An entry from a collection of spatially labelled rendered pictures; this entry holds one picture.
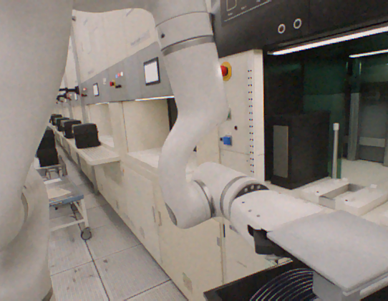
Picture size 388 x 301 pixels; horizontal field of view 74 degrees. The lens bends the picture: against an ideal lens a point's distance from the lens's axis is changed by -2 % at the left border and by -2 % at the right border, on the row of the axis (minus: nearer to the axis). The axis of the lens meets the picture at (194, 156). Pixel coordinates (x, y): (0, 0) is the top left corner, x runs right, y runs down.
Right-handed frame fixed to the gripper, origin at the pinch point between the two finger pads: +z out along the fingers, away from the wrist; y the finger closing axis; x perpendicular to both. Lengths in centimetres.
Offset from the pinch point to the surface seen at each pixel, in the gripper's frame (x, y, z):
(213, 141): 0, -25, -76
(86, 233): -102, 34, -236
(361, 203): -19, -55, -33
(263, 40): 33, -28, -49
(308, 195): -20, -49, -49
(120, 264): -109, 10, -179
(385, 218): -19, -52, -24
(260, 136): 4, -31, -54
